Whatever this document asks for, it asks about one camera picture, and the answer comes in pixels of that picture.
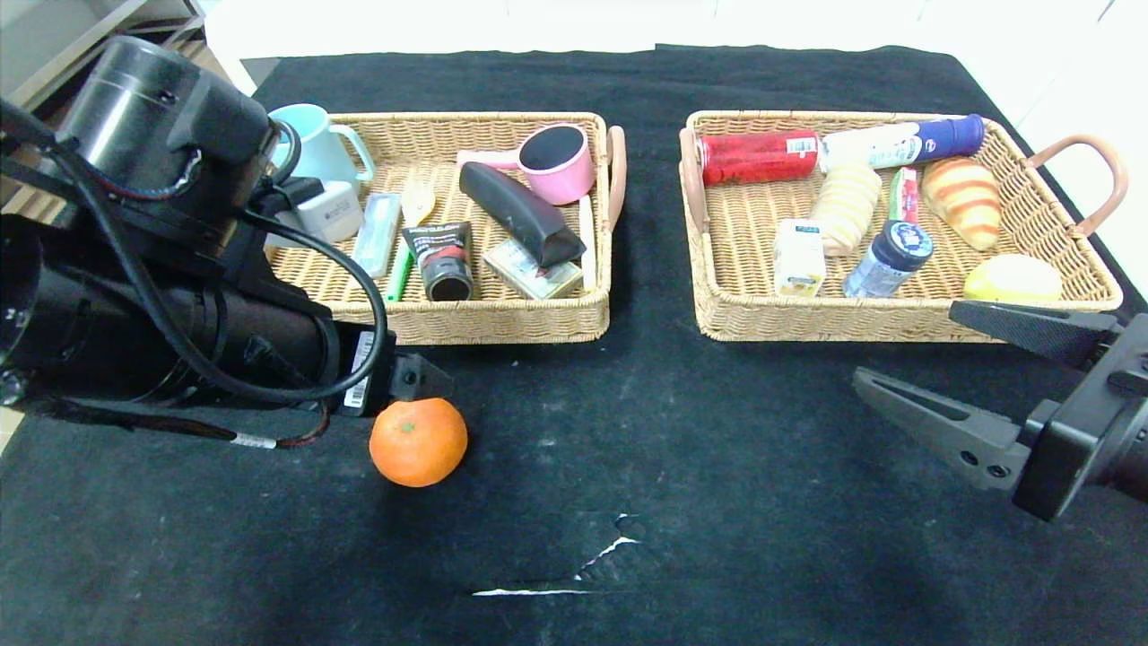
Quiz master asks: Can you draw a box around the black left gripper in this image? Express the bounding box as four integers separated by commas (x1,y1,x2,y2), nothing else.
242,295,455,418

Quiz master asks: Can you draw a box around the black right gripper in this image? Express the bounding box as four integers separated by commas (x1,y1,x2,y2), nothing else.
851,300,1148,522

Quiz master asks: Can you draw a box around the orange fruit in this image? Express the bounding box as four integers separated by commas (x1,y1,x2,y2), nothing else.
369,397,468,488

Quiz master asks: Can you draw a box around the yellow pasta spoon green handle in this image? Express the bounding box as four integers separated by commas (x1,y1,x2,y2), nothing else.
386,182,439,303

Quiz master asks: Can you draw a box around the black cleanser tube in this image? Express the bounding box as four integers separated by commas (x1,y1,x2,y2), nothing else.
401,221,477,303

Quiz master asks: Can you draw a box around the black glasses case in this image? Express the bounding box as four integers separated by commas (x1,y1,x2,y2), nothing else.
458,161,588,269

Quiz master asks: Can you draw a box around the green snack packet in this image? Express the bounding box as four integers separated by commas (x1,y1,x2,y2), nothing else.
888,167,920,225

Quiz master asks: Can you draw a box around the small white juice box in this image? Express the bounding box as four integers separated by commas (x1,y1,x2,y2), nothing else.
773,218,827,298

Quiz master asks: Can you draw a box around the yellow lemon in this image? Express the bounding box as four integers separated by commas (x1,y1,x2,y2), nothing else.
962,254,1063,302

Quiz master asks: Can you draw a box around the green card box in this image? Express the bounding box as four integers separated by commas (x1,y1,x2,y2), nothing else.
484,238,585,301

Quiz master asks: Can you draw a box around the clear plastic case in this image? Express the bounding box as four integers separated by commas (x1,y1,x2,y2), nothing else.
352,192,404,279

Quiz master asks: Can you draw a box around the small clear bottle dark cap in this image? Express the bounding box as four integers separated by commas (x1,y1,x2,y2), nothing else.
843,221,934,299

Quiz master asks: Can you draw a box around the golden croissant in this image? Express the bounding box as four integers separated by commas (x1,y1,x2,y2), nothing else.
920,158,1001,252

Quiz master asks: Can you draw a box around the pale wooden stick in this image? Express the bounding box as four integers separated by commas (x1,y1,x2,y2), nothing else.
578,195,599,293

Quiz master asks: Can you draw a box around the striped spiral bread roll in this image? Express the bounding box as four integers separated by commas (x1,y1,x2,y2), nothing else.
810,160,883,258

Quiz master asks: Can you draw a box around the white paper scrap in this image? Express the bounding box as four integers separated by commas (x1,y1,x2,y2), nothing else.
473,585,597,598

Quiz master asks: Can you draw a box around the light blue mug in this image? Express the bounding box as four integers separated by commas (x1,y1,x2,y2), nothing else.
267,104,377,185

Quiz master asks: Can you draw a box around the white bottle with blue cap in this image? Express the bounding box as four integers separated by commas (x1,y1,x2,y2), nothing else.
818,114,986,171

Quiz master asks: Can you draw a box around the black table cloth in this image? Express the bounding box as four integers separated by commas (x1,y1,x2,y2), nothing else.
0,47,1148,646

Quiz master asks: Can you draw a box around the red drink can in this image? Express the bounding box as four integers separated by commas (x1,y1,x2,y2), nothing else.
697,131,823,188

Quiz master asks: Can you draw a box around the grey metal shelf unit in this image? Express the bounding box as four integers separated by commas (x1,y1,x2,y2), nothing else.
0,0,212,100

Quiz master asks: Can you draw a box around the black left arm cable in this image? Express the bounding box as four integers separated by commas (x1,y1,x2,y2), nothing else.
0,97,389,405

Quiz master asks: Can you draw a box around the wicker basket with brown handles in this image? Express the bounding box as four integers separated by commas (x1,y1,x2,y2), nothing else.
679,110,1128,345
260,111,627,346

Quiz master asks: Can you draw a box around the thin cable with white tag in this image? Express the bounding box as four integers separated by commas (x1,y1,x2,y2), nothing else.
36,399,331,450

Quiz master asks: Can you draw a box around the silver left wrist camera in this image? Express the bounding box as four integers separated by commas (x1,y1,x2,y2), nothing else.
265,178,365,249

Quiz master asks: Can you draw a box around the small pink handled pot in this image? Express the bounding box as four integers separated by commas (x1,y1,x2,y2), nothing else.
456,123,597,205

